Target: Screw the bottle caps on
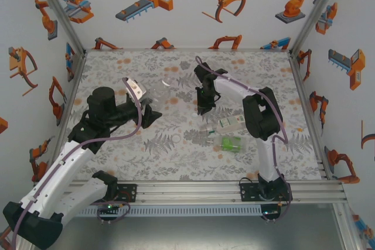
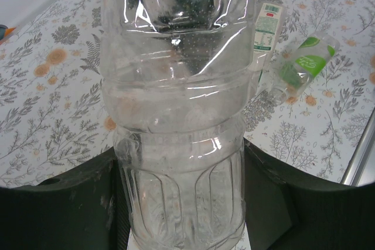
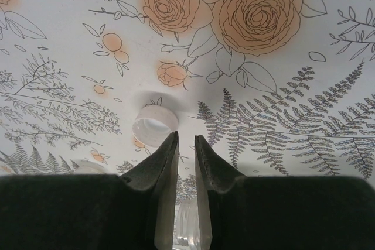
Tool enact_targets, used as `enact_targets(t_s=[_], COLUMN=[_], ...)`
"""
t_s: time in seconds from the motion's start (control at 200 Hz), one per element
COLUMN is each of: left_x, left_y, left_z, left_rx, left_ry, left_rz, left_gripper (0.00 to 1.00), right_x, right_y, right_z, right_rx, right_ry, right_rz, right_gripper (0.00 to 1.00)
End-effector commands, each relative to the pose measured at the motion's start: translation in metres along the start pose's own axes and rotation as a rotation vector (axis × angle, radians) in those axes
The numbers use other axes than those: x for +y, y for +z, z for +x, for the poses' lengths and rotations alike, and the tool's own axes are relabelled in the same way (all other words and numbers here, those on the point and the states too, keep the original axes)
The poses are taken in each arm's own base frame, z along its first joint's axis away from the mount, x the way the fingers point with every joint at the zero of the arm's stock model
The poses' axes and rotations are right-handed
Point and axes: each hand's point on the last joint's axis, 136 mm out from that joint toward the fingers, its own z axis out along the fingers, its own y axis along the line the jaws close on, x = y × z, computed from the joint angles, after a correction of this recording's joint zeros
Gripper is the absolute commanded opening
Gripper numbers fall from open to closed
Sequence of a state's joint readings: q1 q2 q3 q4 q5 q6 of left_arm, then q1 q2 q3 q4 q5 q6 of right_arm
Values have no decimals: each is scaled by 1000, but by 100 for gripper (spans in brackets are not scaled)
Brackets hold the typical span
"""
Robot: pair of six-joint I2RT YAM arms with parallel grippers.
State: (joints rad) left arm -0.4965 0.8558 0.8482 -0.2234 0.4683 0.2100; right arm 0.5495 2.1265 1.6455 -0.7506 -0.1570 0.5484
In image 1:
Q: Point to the clear unlabelled plastic bottle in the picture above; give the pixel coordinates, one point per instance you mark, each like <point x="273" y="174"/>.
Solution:
<point x="159" y="92"/>

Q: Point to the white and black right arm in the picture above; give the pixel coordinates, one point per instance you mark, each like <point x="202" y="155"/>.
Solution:
<point x="266" y="159"/>

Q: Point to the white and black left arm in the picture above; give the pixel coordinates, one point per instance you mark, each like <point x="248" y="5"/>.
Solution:
<point x="49" y="179"/>

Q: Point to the translucent clear bottle cap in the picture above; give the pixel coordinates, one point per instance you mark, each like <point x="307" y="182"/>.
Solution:
<point x="175" y="138"/>

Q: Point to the white green packet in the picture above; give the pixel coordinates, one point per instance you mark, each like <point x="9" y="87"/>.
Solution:
<point x="231" y="122"/>

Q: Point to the floral printed table mat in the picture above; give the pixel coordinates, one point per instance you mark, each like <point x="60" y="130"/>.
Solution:
<point x="132" y="159"/>

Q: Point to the small circuit board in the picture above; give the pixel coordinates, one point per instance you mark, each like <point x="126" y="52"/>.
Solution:
<point x="108" y="207"/>
<point x="271" y="211"/>

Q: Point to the aluminium table side rail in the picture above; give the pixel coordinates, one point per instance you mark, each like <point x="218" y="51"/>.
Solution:
<point x="72" y="86"/>
<point x="309" y="115"/>

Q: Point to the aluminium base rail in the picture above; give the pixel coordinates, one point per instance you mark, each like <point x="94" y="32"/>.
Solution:
<point x="187" y="191"/>

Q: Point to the aluminium upright frame post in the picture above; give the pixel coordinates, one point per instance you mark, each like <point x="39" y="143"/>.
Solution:
<point x="60" y="13"/>
<point x="318" y="13"/>

